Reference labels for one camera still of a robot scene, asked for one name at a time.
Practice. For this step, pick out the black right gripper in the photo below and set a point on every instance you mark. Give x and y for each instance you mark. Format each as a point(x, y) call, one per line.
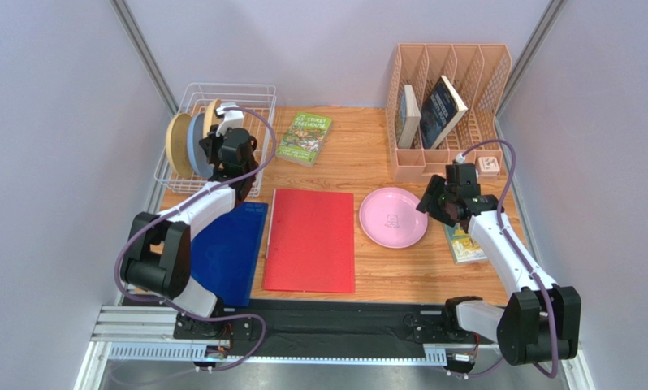
point(436, 201)

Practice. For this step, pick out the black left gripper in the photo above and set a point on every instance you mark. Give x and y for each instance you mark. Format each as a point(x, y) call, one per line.
point(208, 145)

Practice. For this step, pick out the orange plate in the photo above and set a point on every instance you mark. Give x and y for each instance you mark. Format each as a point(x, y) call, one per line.
point(211, 119)

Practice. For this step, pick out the pink plate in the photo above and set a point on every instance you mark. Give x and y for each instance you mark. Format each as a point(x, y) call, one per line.
point(389, 217)

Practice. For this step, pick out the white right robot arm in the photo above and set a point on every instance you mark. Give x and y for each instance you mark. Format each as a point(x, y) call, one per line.
point(541, 321)

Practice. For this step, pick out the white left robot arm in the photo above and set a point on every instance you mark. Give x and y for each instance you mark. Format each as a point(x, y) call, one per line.
point(155, 264)

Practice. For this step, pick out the blue plate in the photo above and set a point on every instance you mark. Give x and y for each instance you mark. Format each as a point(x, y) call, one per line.
point(196, 154)

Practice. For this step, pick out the yellow plate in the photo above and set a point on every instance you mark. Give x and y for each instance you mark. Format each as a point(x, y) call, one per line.
point(176, 145)

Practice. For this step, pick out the penguin classics garden book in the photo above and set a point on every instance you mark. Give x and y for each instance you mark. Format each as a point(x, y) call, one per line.
point(463, 248)

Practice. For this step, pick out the small pink white box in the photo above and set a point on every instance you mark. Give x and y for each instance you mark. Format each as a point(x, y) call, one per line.
point(488, 166)

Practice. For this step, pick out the green treehouse book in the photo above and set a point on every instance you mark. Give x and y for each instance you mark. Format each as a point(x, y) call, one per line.
point(304, 139)

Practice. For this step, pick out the light blue standing book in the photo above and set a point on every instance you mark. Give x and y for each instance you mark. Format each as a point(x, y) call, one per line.
point(407, 118)

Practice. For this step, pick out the dark blue leaning book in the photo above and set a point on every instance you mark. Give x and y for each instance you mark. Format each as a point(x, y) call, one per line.
point(442, 110)

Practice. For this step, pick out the blue folder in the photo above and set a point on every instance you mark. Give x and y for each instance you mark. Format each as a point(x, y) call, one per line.
point(225, 254)

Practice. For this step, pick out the red folder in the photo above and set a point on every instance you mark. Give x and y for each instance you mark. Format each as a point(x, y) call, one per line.
point(311, 242)

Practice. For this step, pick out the pink file organizer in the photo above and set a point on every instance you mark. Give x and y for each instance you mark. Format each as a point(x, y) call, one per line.
point(479, 73)

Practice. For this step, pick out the black base mat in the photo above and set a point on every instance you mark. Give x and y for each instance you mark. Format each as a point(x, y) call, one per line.
point(329, 329)

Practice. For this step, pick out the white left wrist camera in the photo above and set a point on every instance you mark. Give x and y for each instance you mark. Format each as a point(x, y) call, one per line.
point(230, 116)

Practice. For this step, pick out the white wire dish rack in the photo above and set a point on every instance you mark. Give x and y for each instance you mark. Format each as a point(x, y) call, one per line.
point(260, 98)

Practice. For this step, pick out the aluminium rail frame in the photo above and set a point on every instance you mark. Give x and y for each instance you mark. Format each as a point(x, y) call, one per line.
point(424, 273)

